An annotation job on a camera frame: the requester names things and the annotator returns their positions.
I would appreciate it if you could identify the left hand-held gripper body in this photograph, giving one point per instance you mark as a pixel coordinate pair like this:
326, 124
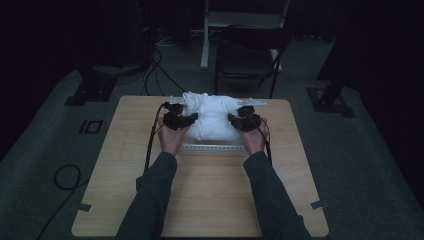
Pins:
173, 118

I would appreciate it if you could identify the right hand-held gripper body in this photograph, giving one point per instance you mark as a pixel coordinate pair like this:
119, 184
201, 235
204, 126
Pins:
250, 120

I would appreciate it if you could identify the white cloth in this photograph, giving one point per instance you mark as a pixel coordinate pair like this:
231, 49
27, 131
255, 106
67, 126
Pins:
213, 115

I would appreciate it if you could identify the white plastic basket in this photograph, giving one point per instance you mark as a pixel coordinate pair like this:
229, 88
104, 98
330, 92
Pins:
213, 149

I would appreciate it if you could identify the person's left hand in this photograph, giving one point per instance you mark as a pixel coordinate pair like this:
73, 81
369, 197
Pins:
171, 140

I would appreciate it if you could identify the person's right hand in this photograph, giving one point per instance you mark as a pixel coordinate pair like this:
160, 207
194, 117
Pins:
255, 141

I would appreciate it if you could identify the black folding chair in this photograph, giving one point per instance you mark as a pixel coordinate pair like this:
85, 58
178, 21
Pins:
248, 60

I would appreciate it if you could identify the black stand base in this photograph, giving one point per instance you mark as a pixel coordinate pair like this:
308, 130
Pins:
331, 100
91, 90

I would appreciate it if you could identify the grey tape strip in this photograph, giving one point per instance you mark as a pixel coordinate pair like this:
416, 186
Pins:
85, 207
319, 204

